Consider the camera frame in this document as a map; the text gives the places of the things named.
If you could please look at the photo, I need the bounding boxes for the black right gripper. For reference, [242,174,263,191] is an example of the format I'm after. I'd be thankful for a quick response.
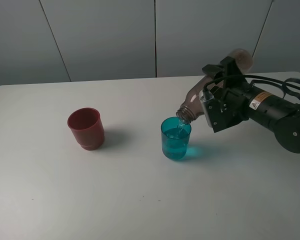
[202,64,249,120]

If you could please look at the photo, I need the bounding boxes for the transparent brown plastic bottle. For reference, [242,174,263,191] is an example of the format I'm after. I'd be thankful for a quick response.
[176,48,253,124]

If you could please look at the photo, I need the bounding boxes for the teal transparent plastic cup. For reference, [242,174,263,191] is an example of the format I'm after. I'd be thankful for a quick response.
[160,116,192,161]

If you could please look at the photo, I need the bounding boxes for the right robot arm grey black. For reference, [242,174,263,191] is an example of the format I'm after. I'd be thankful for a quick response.
[200,56,300,154]

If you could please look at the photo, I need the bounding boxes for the red plastic cup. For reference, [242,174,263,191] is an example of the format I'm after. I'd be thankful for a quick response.
[67,107,105,151]

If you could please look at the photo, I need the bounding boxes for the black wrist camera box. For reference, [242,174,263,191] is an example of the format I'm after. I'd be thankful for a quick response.
[200,89,246,133]

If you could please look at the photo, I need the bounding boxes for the black cable bundle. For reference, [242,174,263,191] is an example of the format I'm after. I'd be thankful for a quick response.
[202,73,300,103]

